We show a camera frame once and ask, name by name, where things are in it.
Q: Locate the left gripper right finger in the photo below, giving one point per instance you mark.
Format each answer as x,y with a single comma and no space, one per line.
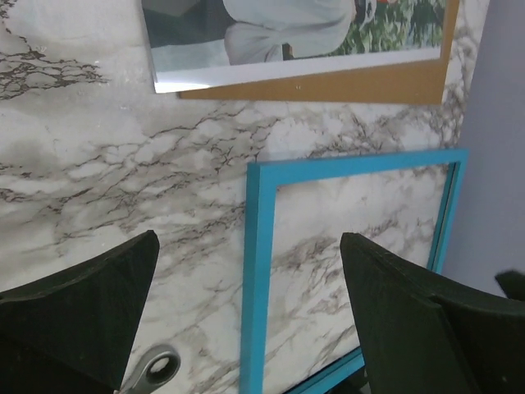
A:
421,332

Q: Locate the large ratchet wrench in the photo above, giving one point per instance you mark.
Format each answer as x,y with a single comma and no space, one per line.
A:
155,368

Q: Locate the colourful printed photo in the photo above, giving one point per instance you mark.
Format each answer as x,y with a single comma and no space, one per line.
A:
204,44

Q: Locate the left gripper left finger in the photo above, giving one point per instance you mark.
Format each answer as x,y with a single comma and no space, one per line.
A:
73,331

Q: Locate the brown backing board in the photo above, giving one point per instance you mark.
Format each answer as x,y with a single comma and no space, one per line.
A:
414,83

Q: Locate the blue picture frame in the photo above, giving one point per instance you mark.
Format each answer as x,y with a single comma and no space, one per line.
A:
263,178

